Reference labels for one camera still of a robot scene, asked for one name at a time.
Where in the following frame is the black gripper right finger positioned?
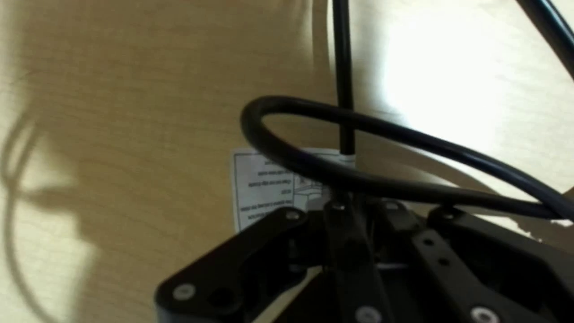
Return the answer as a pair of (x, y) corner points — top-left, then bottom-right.
(375, 200), (574, 323)

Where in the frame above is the white cable warning label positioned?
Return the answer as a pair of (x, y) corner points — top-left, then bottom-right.
(229, 147), (362, 234)

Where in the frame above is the black rice cooker power cable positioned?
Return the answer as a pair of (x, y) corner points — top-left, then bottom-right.
(238, 0), (574, 223)

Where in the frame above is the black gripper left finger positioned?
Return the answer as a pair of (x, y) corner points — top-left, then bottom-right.
(152, 200), (396, 323)

